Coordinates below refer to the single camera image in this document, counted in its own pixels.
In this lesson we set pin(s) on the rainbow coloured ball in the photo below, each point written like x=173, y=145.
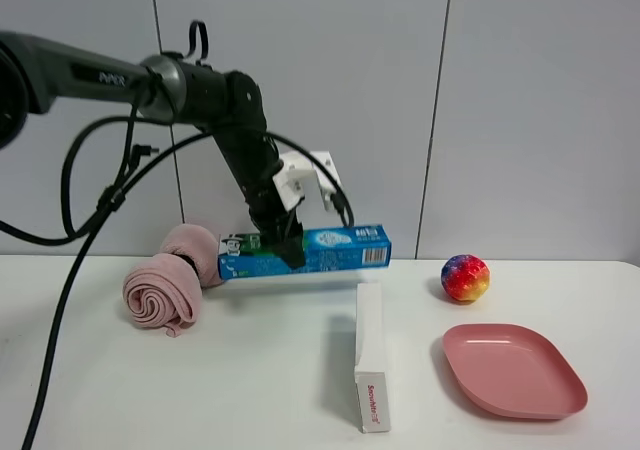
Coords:
x=465, y=278

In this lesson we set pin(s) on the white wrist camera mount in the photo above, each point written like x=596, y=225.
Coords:
x=297, y=170

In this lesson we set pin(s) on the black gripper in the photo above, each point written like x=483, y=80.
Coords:
x=268, y=214

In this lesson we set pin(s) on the pink plastic plate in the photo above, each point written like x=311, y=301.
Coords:
x=513, y=372

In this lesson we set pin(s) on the white Snowhite box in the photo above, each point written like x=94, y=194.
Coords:
x=370, y=366

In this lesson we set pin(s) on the pink rolled towel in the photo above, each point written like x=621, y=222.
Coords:
x=165, y=291

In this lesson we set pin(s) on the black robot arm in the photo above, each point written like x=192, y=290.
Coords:
x=164, y=88

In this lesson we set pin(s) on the blue Darlie toothpaste box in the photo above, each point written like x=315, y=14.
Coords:
x=325, y=250

